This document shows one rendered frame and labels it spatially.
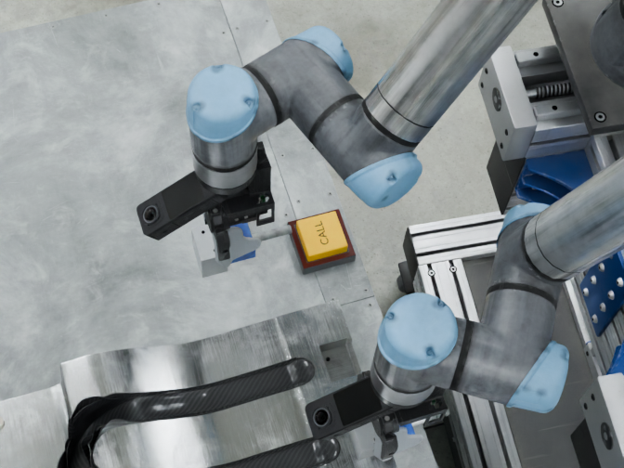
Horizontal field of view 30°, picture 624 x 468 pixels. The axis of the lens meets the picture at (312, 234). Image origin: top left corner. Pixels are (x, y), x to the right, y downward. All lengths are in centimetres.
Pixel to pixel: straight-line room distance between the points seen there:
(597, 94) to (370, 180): 49
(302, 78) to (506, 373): 38
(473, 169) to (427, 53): 156
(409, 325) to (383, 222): 147
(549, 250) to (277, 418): 49
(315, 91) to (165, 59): 65
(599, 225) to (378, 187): 24
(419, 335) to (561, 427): 115
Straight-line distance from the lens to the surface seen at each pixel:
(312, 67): 127
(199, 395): 153
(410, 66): 119
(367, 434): 147
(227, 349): 155
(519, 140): 164
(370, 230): 262
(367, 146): 122
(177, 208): 139
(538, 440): 227
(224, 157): 128
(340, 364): 157
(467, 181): 271
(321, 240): 167
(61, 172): 178
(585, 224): 114
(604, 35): 162
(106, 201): 175
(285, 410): 152
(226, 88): 123
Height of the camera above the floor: 233
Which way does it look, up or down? 63 degrees down
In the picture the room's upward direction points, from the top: 5 degrees clockwise
